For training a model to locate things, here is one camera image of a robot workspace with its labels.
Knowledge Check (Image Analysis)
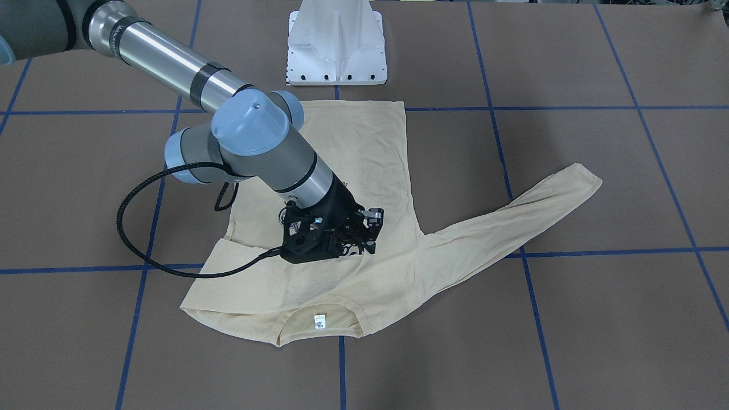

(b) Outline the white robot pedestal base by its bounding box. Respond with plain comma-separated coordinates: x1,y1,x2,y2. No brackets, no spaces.
286,1,388,86

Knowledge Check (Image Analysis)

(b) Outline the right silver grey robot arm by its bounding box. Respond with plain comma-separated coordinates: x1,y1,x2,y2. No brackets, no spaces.
2,1,384,263

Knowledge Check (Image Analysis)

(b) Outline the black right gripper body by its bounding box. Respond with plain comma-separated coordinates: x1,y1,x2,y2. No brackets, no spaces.
282,181,363,263

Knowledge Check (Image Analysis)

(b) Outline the beige long-sleeve printed shirt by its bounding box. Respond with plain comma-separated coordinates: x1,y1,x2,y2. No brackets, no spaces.
181,100,602,347

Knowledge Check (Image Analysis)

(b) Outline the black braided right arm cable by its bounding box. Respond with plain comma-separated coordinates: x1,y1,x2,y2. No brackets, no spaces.
116,162,284,279

